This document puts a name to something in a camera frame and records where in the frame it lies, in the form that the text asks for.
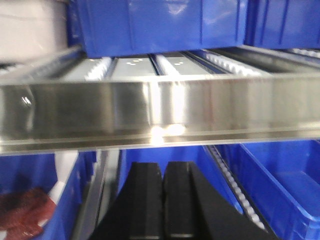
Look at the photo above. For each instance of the stainless steel shelf rail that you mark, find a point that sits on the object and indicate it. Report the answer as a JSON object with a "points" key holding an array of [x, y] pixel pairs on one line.
{"points": [[66, 101]]}

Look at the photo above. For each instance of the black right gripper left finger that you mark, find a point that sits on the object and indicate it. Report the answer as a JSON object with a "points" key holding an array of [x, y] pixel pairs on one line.
{"points": [[137, 212]]}

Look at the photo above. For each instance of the blue bin with red bag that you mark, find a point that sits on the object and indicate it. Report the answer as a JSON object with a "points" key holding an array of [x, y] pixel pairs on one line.
{"points": [[20, 173]]}

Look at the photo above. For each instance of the red plastic bag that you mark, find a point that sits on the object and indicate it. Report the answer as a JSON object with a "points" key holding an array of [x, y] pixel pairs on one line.
{"points": [[23, 215]]}

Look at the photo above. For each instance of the blue bin upper far right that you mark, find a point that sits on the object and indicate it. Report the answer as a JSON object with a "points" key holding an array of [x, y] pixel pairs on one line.
{"points": [[283, 24]]}

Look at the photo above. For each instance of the white paper strip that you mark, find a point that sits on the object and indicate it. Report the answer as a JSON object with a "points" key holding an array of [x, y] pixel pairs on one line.
{"points": [[64, 164]]}

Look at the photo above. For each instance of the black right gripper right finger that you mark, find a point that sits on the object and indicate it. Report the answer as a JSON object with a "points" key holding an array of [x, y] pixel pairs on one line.
{"points": [[195, 210]]}

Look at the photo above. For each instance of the white roller conveyor track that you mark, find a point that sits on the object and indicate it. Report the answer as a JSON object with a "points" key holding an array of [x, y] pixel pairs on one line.
{"points": [[239, 194]]}

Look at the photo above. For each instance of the white plastic lidded bin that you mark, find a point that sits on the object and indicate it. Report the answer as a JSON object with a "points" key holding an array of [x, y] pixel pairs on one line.
{"points": [[32, 28]]}

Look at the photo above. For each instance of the blue bin front right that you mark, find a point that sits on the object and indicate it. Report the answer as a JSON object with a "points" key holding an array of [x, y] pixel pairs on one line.
{"points": [[283, 180]]}

